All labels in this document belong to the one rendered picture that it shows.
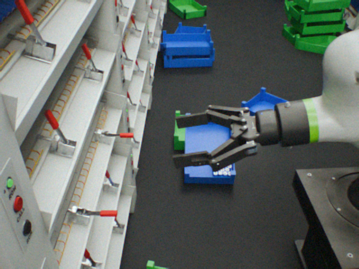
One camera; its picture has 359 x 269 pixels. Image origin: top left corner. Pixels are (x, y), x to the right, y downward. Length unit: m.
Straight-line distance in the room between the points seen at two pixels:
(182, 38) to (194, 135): 0.99
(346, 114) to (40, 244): 0.57
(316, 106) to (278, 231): 0.74
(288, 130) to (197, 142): 0.93
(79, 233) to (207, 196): 0.79
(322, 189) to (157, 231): 0.60
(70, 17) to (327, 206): 0.77
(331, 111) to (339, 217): 0.37
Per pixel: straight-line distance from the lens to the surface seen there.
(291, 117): 0.78
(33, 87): 0.56
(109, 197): 1.14
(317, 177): 1.17
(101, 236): 1.05
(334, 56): 0.72
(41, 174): 0.68
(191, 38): 2.53
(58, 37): 0.69
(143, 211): 1.47
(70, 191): 0.86
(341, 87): 0.73
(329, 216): 1.06
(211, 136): 1.69
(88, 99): 0.86
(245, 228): 1.44
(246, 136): 0.78
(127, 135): 1.01
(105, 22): 1.04
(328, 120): 0.79
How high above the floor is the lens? 1.10
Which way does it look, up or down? 37 degrees down
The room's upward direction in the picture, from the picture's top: straight up
